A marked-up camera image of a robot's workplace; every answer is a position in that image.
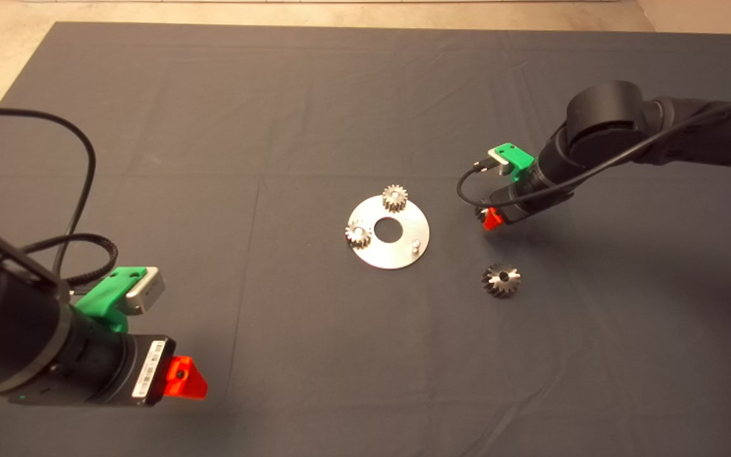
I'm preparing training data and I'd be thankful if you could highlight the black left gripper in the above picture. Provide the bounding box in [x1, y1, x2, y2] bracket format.
[121, 334, 209, 405]

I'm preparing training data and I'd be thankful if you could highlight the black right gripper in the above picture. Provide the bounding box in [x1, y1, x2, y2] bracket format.
[484, 181, 574, 232]

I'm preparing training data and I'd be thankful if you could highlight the large steel gear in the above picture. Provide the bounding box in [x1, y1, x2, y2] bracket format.
[481, 262, 522, 300]

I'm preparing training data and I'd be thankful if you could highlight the small bright steel gear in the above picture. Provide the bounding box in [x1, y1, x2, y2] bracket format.
[345, 220, 372, 249]
[382, 184, 409, 213]

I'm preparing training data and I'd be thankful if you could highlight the round metal plate with hole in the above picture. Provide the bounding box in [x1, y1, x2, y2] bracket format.
[346, 195, 431, 270]

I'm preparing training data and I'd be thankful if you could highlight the dark grey table cloth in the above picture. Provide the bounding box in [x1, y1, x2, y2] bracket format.
[0, 22, 731, 457]

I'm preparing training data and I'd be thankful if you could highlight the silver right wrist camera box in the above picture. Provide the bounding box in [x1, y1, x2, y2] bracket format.
[487, 149, 512, 177]

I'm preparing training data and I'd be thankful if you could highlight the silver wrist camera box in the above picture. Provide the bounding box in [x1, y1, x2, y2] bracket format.
[487, 149, 512, 177]
[123, 267, 166, 315]

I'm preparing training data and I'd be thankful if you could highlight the green right camera mount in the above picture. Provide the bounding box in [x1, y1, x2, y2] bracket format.
[492, 144, 536, 183]

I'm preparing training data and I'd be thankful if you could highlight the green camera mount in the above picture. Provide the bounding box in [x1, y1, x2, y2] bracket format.
[75, 267, 148, 334]
[492, 144, 536, 183]

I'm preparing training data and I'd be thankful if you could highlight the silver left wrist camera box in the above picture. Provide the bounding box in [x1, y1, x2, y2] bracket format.
[123, 267, 166, 315]

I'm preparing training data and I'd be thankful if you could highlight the green left camera mount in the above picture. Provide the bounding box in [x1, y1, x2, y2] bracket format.
[75, 267, 148, 334]

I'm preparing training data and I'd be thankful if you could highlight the corrugated black left arm cable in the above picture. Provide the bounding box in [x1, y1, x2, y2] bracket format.
[20, 233, 117, 286]

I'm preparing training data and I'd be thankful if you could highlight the smooth black left arm cable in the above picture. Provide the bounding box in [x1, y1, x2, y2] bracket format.
[0, 108, 97, 277]

